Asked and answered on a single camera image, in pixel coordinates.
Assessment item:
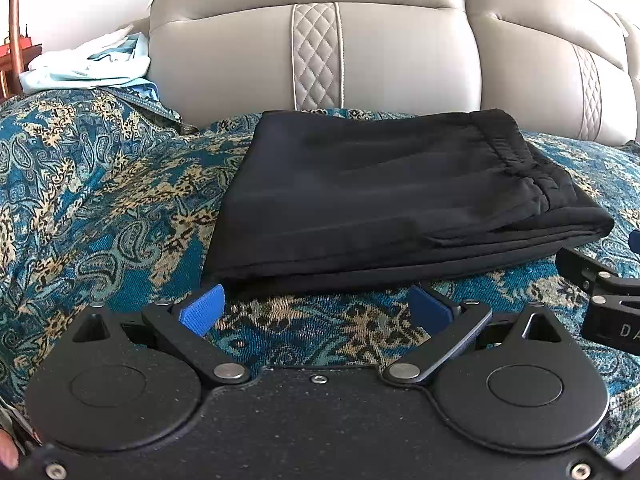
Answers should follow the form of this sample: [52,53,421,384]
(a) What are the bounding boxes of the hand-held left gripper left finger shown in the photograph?
[60,284,252,390]

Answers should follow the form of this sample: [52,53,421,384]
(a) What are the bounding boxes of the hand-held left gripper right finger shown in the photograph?
[382,285,568,387]

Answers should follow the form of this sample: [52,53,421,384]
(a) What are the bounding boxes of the black pants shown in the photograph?
[200,109,616,297]

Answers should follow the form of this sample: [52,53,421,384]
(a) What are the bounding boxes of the teal paisley patterned blanket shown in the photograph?
[0,87,640,463]

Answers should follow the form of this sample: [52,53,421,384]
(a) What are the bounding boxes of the light blue cloth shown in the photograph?
[19,24,153,95]

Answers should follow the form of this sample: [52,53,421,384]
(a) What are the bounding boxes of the beige leather sofa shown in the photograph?
[147,0,640,147]

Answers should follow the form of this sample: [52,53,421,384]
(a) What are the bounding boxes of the red wooden cabinet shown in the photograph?
[0,22,45,102]

